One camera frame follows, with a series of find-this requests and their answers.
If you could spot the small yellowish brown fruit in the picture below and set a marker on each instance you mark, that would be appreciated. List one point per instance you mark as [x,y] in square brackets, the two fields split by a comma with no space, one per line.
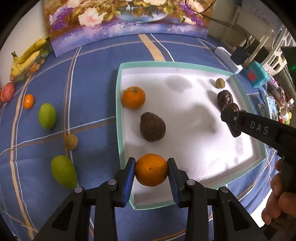
[71,141]
[220,83]

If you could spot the white power strip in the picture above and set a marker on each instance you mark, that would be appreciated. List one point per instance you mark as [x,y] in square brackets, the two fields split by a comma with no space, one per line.
[223,52]

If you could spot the green mango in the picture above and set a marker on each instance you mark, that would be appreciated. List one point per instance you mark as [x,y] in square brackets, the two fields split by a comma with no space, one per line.
[47,115]
[63,171]

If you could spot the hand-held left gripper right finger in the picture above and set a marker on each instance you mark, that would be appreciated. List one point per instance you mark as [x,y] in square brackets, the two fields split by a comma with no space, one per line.
[172,183]

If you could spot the glass container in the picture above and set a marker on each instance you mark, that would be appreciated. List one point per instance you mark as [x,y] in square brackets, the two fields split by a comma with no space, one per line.
[39,64]

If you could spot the tangerine with stem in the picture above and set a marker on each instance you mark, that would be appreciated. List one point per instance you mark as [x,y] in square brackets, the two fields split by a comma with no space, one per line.
[133,98]

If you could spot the black power adapter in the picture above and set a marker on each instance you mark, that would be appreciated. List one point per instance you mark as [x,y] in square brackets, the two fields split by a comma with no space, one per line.
[239,56]

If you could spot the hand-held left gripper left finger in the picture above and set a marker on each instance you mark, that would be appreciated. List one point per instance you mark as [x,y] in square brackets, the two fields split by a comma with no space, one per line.
[129,178]

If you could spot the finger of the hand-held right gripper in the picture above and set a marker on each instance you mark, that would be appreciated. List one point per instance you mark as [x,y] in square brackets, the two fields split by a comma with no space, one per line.
[231,119]

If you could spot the small tangerine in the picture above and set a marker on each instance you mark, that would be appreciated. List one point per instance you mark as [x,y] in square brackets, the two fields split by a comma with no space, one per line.
[28,102]

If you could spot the white chair frame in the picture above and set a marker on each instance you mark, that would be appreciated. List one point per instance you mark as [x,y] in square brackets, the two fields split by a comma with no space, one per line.
[262,40]

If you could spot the teal toy with red face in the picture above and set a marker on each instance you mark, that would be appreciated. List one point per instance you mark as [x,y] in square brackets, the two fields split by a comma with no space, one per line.
[255,75]

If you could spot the person's right hand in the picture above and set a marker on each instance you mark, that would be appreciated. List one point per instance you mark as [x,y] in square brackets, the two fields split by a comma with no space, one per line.
[274,204]

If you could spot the floral painting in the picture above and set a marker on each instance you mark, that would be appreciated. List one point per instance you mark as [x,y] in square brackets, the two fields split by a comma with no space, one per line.
[115,27]

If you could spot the red apple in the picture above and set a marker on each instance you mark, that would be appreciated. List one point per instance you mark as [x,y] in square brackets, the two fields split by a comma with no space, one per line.
[7,92]

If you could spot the round dark brown fruit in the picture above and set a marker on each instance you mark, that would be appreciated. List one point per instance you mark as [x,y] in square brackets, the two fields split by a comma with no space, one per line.
[152,127]

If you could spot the white tray with teal rim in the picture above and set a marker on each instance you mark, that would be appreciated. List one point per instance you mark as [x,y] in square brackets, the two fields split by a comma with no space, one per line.
[196,143]

